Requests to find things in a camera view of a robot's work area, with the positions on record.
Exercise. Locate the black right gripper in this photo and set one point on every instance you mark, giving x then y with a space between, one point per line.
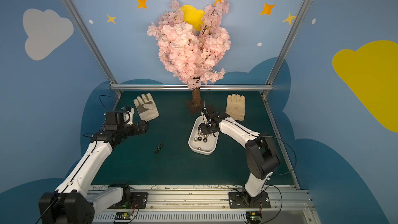
206 124

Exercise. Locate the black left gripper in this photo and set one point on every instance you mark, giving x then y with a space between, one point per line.
139 127

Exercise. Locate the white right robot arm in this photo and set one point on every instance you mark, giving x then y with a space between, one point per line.
262 156

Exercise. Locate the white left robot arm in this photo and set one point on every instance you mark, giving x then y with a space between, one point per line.
69 203

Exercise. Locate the white plastic storage box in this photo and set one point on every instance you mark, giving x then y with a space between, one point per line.
203 148

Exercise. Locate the white grey work glove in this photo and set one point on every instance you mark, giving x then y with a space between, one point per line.
146 107

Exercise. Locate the beige knitted glove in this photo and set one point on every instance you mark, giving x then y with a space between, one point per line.
236 106

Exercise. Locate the brown tree trunk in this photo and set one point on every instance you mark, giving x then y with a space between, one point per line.
196 98

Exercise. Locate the pink blossom artificial tree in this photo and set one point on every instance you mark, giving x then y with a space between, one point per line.
192 42

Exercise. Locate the green circuit board left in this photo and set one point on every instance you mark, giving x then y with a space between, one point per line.
124 216

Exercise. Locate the green circuit board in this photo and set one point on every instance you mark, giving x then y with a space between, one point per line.
253 217
124 216

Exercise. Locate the green circuit board right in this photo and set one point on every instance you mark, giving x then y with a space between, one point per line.
253 217

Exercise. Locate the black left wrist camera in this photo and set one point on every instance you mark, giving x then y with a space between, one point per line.
114 121

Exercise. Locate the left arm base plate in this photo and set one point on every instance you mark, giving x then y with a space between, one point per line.
137 200

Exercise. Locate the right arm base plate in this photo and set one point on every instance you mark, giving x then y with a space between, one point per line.
238 199

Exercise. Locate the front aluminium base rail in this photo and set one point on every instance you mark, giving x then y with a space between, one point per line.
209 204

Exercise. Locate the left aluminium frame post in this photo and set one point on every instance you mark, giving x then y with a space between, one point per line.
77 18

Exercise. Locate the aluminium frame post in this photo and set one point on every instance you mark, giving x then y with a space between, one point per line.
77 18
301 14

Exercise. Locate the right aluminium frame post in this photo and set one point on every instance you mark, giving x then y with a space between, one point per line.
301 14

